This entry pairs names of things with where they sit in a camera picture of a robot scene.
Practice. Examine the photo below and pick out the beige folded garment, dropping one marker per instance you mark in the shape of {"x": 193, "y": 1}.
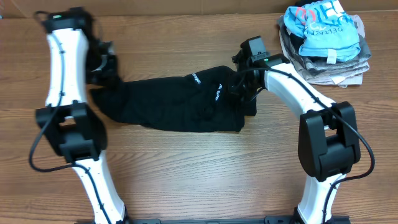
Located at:
{"x": 339, "y": 79}

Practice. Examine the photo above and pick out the black polo shirt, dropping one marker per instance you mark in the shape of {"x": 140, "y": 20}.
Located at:
{"x": 198, "y": 102}

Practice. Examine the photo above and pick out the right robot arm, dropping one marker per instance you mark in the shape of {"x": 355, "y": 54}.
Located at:
{"x": 328, "y": 142}

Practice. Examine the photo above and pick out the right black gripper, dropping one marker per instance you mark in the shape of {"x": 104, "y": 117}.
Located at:
{"x": 233, "y": 89}

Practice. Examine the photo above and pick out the grey folded garment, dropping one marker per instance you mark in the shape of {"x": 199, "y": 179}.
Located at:
{"x": 311, "y": 68}

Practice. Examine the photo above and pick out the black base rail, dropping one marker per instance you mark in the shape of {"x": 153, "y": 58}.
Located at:
{"x": 211, "y": 221}

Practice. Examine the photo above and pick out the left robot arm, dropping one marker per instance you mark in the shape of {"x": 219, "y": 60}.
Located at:
{"x": 71, "y": 127}

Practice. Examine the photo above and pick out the light blue printed t-shirt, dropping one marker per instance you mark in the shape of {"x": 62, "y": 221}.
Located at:
{"x": 326, "y": 29}

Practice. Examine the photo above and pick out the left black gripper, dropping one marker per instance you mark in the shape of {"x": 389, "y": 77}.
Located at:
{"x": 111, "y": 77}

